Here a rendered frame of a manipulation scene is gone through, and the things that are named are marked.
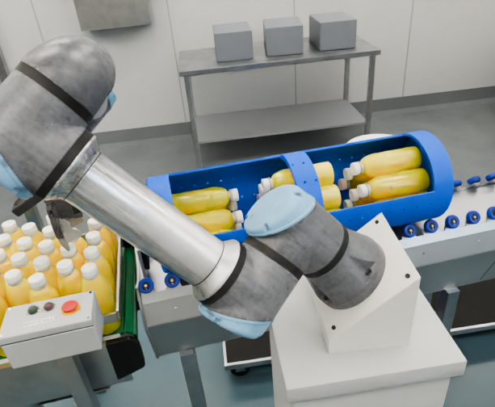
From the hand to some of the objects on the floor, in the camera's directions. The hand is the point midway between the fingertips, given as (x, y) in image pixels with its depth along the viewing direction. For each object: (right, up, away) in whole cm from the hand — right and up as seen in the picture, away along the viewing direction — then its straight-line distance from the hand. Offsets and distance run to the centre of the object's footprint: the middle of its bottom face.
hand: (65, 241), depth 121 cm
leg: (+129, -74, +76) cm, 167 cm away
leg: (+34, -92, +62) cm, 116 cm away
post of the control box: (+12, -108, +39) cm, 115 cm away
